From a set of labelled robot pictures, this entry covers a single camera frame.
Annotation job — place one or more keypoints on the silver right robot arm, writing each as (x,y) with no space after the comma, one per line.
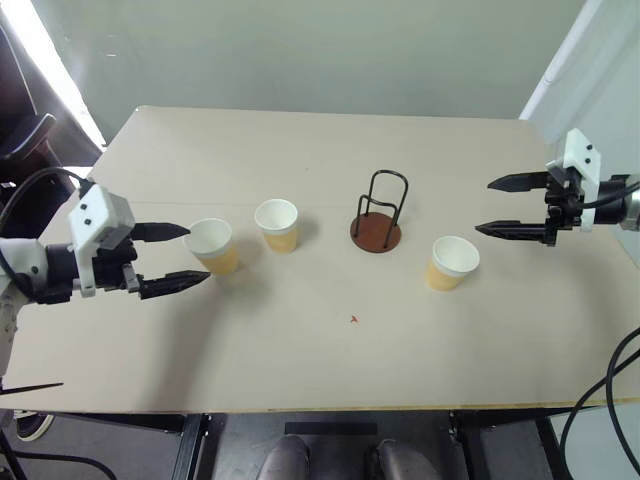
(612,200)

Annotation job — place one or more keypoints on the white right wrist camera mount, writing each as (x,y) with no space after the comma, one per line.
(585,155)

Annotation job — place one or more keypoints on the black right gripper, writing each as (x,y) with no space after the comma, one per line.
(564,205)

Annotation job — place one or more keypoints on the black and white shoe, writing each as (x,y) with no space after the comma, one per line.
(32,425)

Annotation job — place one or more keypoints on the black metal table frame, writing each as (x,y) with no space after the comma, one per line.
(192,442)

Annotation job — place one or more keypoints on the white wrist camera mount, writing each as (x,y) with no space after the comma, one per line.
(90,212)
(585,155)

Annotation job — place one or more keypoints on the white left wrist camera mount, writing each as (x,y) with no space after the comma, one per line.
(90,212)

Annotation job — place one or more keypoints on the thin black pointed stick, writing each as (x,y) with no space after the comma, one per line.
(30,389)

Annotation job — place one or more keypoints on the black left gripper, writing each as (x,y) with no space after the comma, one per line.
(112,267)

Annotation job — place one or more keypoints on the yellow paper cup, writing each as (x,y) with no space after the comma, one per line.
(452,260)
(277,222)
(212,245)

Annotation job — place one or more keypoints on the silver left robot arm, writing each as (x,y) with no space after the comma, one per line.
(20,260)

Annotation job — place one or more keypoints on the black tape strip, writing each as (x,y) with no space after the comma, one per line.
(330,428)

